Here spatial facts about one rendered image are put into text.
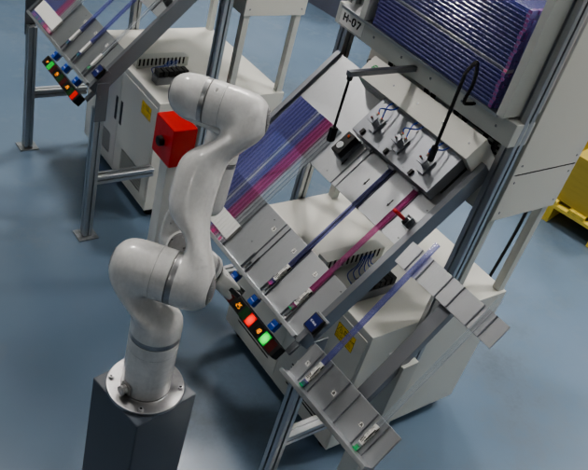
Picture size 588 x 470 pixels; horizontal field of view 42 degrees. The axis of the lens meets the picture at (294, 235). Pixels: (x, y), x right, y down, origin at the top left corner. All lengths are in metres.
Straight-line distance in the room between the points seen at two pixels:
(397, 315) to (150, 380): 0.95
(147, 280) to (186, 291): 0.09
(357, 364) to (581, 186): 2.44
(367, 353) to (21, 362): 1.25
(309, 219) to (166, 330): 1.15
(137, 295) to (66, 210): 1.97
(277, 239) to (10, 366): 1.13
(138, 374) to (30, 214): 1.85
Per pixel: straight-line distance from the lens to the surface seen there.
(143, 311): 1.71
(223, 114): 1.64
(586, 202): 4.59
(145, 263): 1.63
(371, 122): 2.22
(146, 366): 1.80
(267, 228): 2.31
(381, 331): 2.40
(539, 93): 2.06
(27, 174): 3.83
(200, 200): 1.63
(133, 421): 1.87
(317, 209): 2.83
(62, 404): 2.80
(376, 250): 2.65
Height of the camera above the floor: 2.16
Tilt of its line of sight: 35 degrees down
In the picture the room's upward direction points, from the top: 17 degrees clockwise
